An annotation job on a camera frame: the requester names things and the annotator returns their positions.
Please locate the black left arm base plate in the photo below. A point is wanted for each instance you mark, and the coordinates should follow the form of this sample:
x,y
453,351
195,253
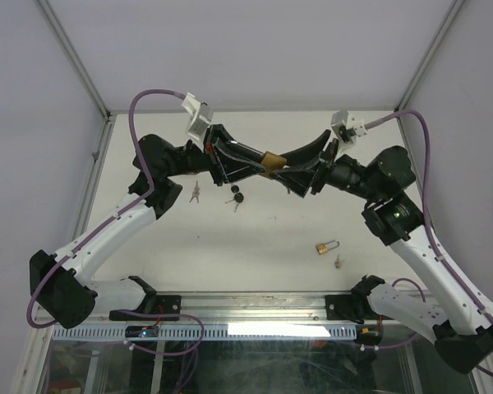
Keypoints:
x,y
153,307

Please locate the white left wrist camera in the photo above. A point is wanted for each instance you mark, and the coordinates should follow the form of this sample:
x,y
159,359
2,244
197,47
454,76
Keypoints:
x,y
200,116

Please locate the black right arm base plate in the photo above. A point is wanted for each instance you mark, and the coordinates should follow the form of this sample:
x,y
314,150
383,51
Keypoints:
x,y
345,307

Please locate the small keys near small padlock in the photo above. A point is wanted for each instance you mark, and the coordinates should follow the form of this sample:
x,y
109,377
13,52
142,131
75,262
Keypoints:
x,y
338,262

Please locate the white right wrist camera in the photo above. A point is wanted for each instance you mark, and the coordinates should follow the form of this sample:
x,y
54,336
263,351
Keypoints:
x,y
347,129

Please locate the aluminium mounting rail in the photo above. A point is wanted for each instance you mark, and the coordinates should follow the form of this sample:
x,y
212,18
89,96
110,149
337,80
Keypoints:
x,y
246,305

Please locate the medium brass padlock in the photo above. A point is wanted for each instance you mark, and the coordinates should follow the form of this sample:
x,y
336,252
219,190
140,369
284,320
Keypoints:
x,y
271,163

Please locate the black headed key pair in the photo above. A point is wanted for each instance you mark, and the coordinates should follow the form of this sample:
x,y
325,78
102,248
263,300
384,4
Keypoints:
x,y
238,197

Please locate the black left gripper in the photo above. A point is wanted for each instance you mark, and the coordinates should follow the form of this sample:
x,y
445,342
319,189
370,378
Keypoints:
x,y
218,148

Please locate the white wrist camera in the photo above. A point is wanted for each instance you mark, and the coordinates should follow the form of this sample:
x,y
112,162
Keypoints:
x,y
347,129
200,116

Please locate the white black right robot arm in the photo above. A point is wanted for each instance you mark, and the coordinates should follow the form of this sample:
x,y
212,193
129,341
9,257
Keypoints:
x,y
460,327

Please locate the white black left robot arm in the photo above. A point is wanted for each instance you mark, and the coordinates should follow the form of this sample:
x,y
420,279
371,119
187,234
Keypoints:
x,y
63,283

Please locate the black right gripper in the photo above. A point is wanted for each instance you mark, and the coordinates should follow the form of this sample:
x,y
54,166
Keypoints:
x,y
298,178

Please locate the white slotted cable duct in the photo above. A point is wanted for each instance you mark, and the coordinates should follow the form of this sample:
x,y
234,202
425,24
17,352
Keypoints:
x,y
212,332

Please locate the small brass padlock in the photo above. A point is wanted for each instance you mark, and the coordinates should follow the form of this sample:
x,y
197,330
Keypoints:
x,y
324,248

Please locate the silver key bunch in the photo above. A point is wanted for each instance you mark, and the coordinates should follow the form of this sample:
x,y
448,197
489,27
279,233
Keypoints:
x,y
195,195

